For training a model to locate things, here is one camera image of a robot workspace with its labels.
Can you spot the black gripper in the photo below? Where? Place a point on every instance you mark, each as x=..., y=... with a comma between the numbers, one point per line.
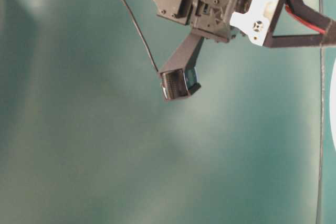
x=220, y=20

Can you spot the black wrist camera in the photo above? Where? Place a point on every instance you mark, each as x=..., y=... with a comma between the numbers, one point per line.
x=178, y=74

